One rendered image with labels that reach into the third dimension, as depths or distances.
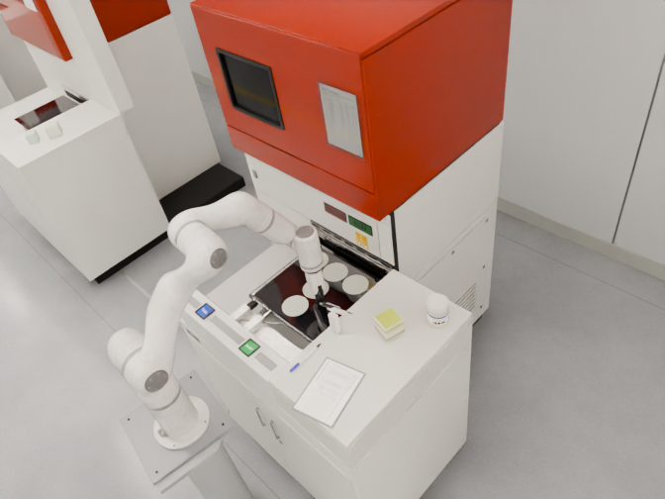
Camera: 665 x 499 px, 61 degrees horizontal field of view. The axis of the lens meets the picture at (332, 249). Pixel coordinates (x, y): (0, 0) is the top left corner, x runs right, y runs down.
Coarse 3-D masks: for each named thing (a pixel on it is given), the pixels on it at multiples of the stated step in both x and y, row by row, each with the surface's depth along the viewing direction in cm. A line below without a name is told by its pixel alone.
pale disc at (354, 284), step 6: (348, 276) 217; (354, 276) 217; (360, 276) 217; (342, 282) 216; (348, 282) 215; (354, 282) 215; (360, 282) 214; (366, 282) 214; (342, 288) 214; (348, 288) 213; (354, 288) 213; (360, 288) 212; (366, 288) 212
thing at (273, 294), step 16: (288, 272) 224; (304, 272) 222; (352, 272) 219; (272, 288) 219; (288, 288) 217; (336, 288) 214; (368, 288) 212; (272, 304) 213; (320, 304) 209; (336, 304) 208; (352, 304) 207; (288, 320) 206; (304, 320) 205; (320, 320) 204
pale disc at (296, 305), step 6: (288, 300) 213; (294, 300) 213; (300, 300) 212; (306, 300) 212; (282, 306) 211; (288, 306) 211; (294, 306) 210; (300, 306) 210; (306, 306) 210; (288, 312) 209; (294, 312) 208; (300, 312) 208
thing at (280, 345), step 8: (264, 328) 207; (256, 336) 205; (264, 336) 205; (272, 336) 204; (280, 336) 204; (272, 344) 202; (280, 344) 201; (288, 344) 201; (280, 352) 198; (288, 352) 198; (296, 352) 197
